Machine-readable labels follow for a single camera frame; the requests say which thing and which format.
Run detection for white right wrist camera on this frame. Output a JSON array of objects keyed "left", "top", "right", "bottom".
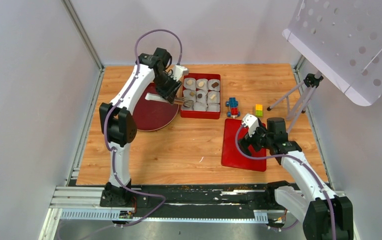
[{"left": 241, "top": 113, "right": 261, "bottom": 137}]

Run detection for round dark red tray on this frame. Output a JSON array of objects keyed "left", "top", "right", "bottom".
[{"left": 132, "top": 83, "right": 179, "bottom": 132}]

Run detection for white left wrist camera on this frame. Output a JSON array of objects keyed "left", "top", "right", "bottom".
[{"left": 171, "top": 65, "right": 189, "bottom": 81}]

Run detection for blue red toy car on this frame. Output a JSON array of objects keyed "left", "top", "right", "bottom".
[{"left": 225, "top": 97, "right": 241, "bottom": 119}]

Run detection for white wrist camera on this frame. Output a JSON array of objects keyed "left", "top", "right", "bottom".
[
  {"left": 171, "top": 65, "right": 189, "bottom": 81},
  {"left": 241, "top": 113, "right": 261, "bottom": 137}
]

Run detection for grey tripod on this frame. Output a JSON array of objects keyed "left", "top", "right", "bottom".
[{"left": 266, "top": 72, "right": 324, "bottom": 122}]

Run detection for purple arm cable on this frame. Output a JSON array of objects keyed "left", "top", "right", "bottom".
[
  {"left": 103, "top": 28, "right": 183, "bottom": 229},
  {"left": 234, "top": 124, "right": 338, "bottom": 240}
]

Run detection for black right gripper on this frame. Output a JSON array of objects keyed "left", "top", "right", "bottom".
[{"left": 236, "top": 121, "right": 273, "bottom": 158}]

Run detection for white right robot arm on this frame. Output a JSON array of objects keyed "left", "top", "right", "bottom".
[{"left": 235, "top": 114, "right": 354, "bottom": 240}]

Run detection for wooden metal food tongs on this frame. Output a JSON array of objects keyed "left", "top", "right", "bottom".
[{"left": 145, "top": 93, "right": 194, "bottom": 108}]

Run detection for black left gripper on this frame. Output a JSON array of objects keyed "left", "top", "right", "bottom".
[{"left": 153, "top": 72, "right": 184, "bottom": 106}]

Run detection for tan cup-shaped chocolate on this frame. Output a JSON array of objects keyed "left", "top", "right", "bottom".
[{"left": 186, "top": 79, "right": 193, "bottom": 86}]

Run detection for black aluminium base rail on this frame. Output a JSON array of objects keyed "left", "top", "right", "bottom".
[{"left": 49, "top": 183, "right": 296, "bottom": 225}]

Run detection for brown square chocolate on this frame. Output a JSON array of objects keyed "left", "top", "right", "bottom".
[{"left": 211, "top": 82, "right": 220, "bottom": 89}]

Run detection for red box lid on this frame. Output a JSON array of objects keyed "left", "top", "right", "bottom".
[{"left": 221, "top": 118, "right": 267, "bottom": 172}]

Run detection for yellow green toy block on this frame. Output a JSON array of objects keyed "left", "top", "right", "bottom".
[{"left": 254, "top": 104, "right": 264, "bottom": 117}]

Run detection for perforated white light panel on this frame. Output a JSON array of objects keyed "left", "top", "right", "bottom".
[{"left": 282, "top": 0, "right": 382, "bottom": 107}]

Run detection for red rectangular chocolate box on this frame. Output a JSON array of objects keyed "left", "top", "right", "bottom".
[{"left": 180, "top": 73, "right": 222, "bottom": 120}]

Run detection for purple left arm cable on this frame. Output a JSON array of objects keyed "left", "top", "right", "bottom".
[{"left": 103, "top": 28, "right": 183, "bottom": 229}]

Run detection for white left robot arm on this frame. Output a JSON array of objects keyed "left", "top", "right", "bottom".
[{"left": 99, "top": 49, "right": 189, "bottom": 207}]

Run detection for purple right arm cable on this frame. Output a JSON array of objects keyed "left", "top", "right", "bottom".
[{"left": 234, "top": 124, "right": 338, "bottom": 240}]

